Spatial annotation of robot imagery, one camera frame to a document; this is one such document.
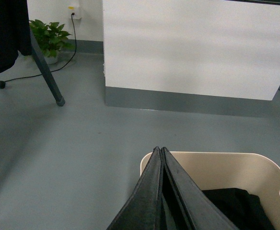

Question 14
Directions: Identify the black printed t-shirt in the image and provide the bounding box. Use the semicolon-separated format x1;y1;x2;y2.
203;188;275;230

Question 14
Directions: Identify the grey hanger rack leg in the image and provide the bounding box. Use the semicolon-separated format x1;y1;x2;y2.
30;30;65;107

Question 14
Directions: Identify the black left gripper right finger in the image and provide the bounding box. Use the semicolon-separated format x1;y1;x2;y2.
161;147;238;230

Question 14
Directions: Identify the green potted plant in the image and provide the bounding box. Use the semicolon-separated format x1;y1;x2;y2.
29;19;74;65

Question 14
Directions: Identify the white wall socket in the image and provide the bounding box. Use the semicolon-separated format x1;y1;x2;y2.
68;0;82;20

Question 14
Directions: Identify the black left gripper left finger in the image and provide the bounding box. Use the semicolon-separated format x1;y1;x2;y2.
108;147;163;230

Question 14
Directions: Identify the black power cord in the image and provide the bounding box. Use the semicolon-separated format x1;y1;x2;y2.
0;14;77;90

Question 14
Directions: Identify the beige plastic laundry hamper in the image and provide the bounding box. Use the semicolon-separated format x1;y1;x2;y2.
140;152;280;230

